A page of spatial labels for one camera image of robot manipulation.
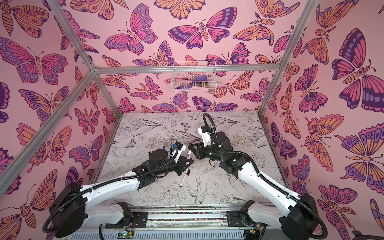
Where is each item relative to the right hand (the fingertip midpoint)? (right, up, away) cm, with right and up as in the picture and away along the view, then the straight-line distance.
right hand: (189, 145), depth 71 cm
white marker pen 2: (-1, -6, +2) cm, 6 cm away
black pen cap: (-1, -18, +19) cm, 26 cm away
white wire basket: (+2, +41, +26) cm, 48 cm away
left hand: (+2, -8, +3) cm, 8 cm away
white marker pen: (-18, -5, +29) cm, 35 cm away
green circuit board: (-31, -44, +1) cm, 54 cm away
